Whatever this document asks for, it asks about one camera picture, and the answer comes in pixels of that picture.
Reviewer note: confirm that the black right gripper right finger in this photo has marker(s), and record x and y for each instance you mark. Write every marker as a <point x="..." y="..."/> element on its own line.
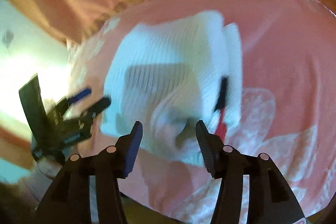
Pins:
<point x="251" y="186"/>

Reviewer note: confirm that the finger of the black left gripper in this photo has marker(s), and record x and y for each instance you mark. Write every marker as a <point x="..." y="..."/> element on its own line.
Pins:
<point x="95" y="109"/>
<point x="79" y="95"/>

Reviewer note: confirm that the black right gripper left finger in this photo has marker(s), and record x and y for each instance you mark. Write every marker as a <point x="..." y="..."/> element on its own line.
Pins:
<point x="67" y="200"/>

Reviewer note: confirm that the white red black knit sweater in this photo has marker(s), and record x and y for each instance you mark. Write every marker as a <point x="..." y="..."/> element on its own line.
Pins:
<point x="168" y="76"/>

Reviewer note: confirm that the pink blanket with white bows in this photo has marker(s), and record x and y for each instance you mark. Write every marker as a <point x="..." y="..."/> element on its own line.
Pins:
<point x="287" y="104"/>

